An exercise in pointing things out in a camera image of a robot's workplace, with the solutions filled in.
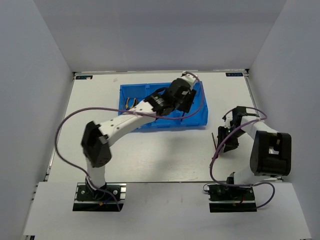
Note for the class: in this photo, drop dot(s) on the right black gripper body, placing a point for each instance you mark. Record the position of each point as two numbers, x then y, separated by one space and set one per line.
232 141

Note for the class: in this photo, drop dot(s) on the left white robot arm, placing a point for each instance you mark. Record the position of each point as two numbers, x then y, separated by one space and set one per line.
98 138

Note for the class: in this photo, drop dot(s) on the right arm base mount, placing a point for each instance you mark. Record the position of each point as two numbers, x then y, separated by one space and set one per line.
224 199

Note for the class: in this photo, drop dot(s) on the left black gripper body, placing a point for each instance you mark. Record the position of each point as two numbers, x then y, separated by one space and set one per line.
185 104

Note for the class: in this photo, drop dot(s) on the right corner label sticker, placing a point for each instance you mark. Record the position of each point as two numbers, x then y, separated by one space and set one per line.
234 74

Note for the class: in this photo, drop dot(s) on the blue three-compartment bin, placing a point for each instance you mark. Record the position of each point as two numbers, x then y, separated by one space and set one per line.
142 90

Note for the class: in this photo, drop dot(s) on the left corner label sticker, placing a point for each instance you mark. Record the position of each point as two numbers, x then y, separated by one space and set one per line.
84 77

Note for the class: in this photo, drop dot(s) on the thin straight hex key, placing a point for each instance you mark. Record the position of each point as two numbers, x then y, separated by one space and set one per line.
214 141

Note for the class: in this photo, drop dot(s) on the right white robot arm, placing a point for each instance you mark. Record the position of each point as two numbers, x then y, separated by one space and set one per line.
271 154

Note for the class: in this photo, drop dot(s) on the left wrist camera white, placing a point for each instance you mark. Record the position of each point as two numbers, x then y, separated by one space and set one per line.
189 78

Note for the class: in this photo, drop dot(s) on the yellow black pliers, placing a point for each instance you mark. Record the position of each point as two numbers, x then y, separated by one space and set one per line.
131 103

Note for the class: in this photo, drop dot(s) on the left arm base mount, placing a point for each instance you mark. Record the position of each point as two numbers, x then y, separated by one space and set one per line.
87 200

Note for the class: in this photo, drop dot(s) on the corner label sticker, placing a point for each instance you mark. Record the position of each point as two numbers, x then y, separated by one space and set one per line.
84 77
234 74

